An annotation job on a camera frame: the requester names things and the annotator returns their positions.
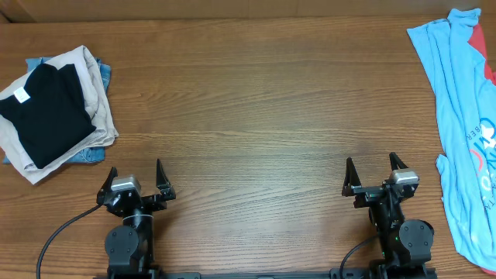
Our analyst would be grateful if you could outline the light blue printed t-shirt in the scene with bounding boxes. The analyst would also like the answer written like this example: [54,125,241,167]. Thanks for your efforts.
[407,9,495,273]

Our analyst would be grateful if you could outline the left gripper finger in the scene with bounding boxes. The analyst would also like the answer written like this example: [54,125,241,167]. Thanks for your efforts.
[156,159,171,190]
[98,167,118,198]

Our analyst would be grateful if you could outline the red t-shirt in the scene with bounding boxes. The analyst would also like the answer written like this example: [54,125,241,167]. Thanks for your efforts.
[468,24,495,84]

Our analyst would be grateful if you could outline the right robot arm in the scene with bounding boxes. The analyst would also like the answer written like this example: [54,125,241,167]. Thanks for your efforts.
[338,152,437,279]

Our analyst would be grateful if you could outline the folded blue jeans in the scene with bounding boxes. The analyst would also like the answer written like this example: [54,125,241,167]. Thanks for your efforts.
[2,57,112,165]

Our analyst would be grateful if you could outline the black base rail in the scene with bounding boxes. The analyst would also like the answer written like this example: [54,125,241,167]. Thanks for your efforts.
[92,267,439,279]

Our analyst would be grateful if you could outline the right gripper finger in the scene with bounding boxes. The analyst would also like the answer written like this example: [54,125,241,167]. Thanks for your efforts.
[389,152,408,171]
[343,157,362,188]

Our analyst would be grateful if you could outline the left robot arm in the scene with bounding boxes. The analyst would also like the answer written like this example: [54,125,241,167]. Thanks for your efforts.
[97,160,176,278]

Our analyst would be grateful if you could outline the folded beige garment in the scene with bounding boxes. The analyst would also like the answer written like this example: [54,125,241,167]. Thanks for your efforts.
[1,46,119,184]

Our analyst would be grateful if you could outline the folded black t-shirt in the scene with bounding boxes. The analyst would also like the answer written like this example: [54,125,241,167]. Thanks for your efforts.
[1,64,96,169]

